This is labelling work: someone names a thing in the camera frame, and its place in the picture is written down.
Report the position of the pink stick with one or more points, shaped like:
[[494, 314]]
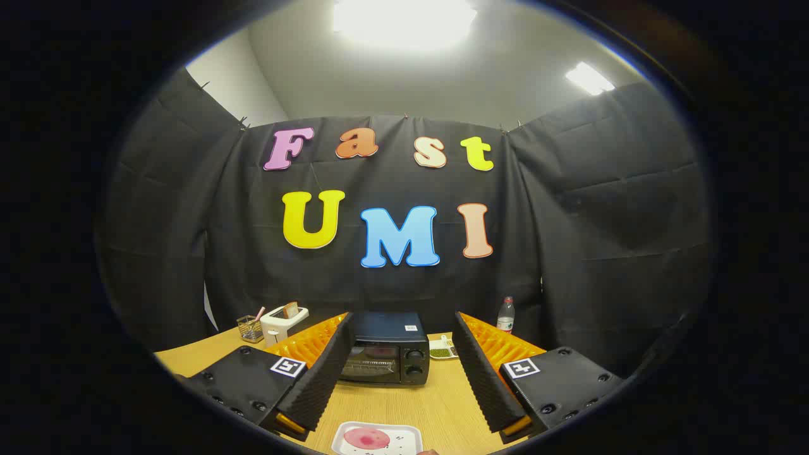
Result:
[[259, 314]]

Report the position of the white divided bean dish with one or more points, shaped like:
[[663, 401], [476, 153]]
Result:
[[440, 349]]

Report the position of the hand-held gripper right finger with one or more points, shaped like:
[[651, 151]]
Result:
[[483, 376]]

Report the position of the brown bread slice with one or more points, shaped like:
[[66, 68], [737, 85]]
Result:
[[291, 309]]

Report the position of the black toaster oven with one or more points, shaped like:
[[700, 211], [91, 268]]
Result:
[[385, 332]]

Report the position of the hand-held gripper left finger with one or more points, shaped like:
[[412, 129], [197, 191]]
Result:
[[322, 373]]

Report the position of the small ceiling light panel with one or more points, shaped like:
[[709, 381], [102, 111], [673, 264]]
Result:
[[589, 79]]

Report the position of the pink ham slice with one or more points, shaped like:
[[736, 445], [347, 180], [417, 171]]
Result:
[[366, 438]]

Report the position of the large ceiling light panel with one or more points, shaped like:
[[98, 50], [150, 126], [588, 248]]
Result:
[[404, 22]]

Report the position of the black backdrop cloth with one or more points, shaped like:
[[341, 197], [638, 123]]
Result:
[[600, 221]]

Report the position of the white pop-up toaster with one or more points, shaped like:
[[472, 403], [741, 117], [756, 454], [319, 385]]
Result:
[[281, 325]]

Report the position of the white rectangular food tray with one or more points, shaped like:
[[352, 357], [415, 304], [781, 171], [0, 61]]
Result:
[[404, 436]]

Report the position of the clear water bottle red label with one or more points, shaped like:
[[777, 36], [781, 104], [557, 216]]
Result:
[[505, 316]]

